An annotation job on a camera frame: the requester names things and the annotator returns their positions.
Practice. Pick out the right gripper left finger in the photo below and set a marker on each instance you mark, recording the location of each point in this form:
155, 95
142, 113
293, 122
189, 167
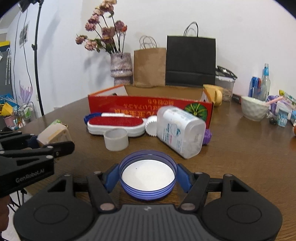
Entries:
100, 185

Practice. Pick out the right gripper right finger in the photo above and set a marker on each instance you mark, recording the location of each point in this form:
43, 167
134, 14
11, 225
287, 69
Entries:
195, 186

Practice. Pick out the beige cube container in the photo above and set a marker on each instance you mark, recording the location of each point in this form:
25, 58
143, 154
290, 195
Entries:
56, 132

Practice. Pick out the grey tape roll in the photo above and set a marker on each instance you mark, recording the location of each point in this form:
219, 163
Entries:
116, 139

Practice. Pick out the blue white jar lid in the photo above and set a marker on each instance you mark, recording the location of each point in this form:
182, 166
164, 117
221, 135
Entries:
148, 174

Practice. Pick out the purple ridged cap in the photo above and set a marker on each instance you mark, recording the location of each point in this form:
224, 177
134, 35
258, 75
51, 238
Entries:
207, 137

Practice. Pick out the white plastic pill bottle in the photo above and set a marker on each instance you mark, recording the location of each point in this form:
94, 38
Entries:
180, 130

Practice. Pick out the red white lint brush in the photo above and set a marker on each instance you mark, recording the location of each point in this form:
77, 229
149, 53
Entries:
98, 125

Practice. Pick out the dark blue ridged cap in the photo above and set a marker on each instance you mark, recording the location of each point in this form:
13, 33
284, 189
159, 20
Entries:
90, 116

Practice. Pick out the white ridged cap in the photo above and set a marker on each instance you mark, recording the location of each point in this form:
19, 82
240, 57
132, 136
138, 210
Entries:
151, 126

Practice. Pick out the red cardboard box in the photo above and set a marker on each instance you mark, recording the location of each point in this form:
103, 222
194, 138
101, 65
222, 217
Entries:
144, 102

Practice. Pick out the yellow mug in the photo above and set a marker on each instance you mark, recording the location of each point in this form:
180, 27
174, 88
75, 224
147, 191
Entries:
216, 93

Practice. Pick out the small red box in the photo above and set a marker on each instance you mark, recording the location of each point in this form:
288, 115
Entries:
236, 98

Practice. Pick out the white ceramic bowl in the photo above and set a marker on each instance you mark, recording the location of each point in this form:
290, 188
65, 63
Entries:
254, 109

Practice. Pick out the clear food container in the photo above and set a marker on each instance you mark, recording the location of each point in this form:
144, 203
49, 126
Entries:
226, 79

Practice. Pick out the small yogurt cup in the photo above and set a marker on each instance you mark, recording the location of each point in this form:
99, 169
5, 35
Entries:
282, 118

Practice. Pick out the blue soda can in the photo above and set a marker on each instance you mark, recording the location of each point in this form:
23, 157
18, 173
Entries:
254, 87

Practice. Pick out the pink ceramic vase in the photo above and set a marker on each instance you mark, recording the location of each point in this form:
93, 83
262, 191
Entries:
121, 68

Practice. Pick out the clear glass bottle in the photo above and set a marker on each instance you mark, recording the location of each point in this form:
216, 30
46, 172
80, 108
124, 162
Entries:
265, 83

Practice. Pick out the black paper bag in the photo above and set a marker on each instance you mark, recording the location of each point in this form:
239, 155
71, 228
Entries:
190, 59

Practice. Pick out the brown paper bag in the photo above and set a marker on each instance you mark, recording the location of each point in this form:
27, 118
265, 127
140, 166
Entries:
149, 64

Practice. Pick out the dried pink roses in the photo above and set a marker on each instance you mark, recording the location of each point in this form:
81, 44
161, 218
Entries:
110, 34

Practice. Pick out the studio light on stand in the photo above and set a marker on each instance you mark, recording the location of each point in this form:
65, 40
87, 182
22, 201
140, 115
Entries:
23, 5

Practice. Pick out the wire storage rack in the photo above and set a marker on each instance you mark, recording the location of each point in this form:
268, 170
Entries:
23, 115

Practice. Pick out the wall poster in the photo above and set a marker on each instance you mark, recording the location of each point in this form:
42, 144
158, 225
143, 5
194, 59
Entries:
23, 38

